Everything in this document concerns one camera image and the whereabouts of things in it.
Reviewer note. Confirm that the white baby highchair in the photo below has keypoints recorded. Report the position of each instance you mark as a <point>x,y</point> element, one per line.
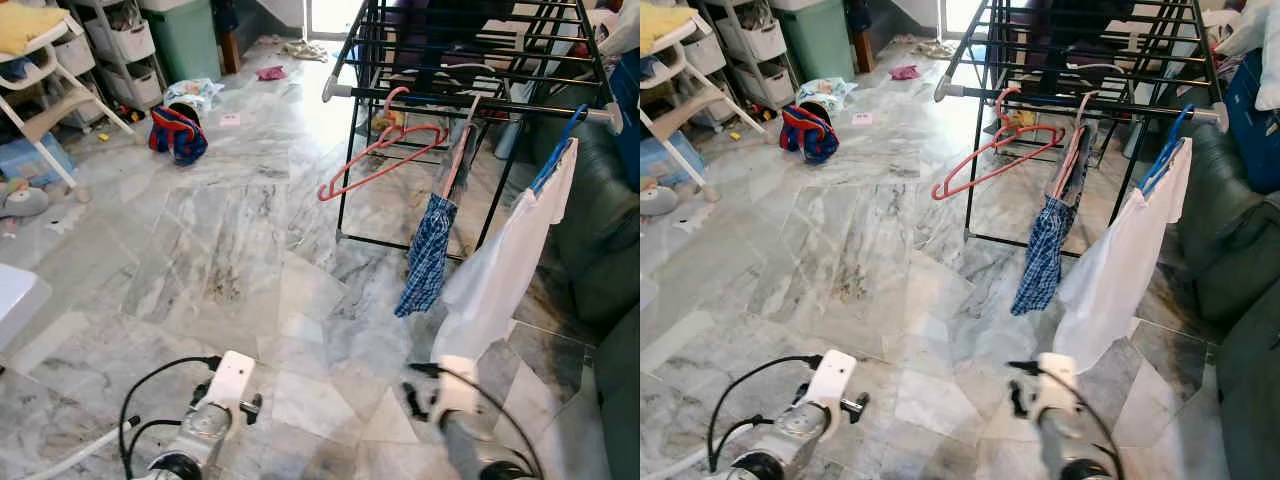
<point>60,100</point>
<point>690,95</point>

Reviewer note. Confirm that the red and navy backpack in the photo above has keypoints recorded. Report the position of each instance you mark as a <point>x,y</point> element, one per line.
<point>180,135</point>
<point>810,135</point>

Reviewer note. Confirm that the yellow seat cushion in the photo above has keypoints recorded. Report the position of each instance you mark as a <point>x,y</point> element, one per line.
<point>30,25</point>
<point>668,25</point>

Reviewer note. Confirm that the grey storage drawers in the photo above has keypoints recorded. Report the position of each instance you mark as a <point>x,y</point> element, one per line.
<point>120,45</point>
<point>755,45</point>

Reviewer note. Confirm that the beige cloth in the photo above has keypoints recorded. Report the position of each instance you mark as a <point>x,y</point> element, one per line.
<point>303,50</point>
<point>933,49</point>

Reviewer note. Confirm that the grey stuffed toy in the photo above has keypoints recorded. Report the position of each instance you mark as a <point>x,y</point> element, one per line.
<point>22,198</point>
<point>658,198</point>

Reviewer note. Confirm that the pale pink hanger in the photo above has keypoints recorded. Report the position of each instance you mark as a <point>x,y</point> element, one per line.
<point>461,150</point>
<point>1070,150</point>

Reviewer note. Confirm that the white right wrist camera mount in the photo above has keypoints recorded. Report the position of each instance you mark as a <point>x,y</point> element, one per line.
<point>1057,382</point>
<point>455,385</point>

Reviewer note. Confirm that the blue hanger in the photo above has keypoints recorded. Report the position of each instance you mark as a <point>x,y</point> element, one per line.
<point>1165,160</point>
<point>552,165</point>

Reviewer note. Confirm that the magenta cloth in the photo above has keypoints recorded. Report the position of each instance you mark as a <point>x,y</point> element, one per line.
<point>271,72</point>
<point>905,72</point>

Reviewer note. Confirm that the blue plaid shirt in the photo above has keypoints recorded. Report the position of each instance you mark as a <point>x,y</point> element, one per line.
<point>428,250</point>
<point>1040,250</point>

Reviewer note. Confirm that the printed white plastic pack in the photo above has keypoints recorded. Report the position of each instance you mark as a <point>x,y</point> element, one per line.
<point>195,95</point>
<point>828,95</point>

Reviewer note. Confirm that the blue storage bag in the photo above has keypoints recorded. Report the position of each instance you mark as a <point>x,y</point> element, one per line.
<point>1255,125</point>
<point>626,120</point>

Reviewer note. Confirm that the light blue box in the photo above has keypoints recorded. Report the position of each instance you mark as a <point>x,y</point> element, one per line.
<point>670,160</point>
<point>35,160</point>

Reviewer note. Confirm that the red plastic hanger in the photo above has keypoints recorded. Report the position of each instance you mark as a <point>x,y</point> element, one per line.
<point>360,157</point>
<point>975,157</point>

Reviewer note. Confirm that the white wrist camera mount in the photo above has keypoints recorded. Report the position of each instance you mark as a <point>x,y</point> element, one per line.
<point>1057,382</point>
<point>232,380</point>
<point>455,385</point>
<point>835,380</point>

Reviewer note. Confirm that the dark green sofa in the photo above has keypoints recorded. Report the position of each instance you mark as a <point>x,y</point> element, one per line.
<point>600,230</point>
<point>1240,230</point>

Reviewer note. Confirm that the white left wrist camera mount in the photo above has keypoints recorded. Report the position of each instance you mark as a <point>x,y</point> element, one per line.
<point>232,380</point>
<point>835,380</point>

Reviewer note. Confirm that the black metal drying rack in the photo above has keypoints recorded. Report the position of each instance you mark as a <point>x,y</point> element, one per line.
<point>520,108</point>
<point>1120,108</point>

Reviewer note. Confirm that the green bin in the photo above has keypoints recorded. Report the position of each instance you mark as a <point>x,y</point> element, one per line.
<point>818,40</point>
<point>185,40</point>

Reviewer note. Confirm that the white shirt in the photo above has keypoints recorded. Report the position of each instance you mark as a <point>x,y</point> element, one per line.
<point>500,270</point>
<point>1120,270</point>

